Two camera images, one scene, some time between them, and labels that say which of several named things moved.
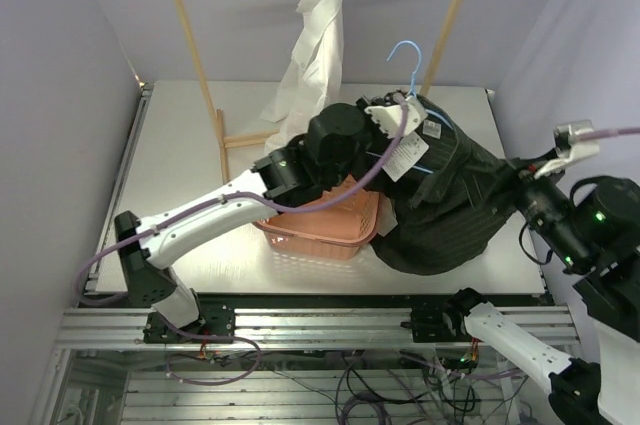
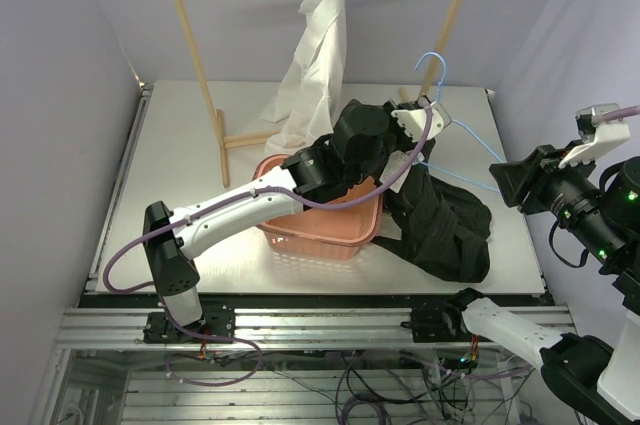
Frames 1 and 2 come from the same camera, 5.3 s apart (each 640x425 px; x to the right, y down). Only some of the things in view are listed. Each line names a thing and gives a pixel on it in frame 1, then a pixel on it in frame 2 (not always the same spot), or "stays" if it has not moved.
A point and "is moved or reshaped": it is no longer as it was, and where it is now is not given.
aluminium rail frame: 282,329 stays
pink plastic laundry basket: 336,232 stays
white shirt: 312,82 stays
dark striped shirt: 449,194 is moved or reshaped
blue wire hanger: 412,94 to 457,123
